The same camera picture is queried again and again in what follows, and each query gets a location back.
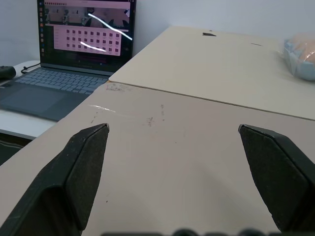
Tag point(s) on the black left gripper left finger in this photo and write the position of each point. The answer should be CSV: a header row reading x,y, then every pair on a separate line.
x,y
59,177

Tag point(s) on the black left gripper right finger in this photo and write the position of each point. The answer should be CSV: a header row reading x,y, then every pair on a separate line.
x,y
278,172

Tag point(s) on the clear plastic bag with contents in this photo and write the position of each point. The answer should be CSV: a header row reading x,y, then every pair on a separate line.
x,y
300,57

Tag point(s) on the black handheld controller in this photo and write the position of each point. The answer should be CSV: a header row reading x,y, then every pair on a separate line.
x,y
6,72

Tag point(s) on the grey open laptop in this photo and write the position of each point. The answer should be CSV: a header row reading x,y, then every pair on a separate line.
x,y
66,56

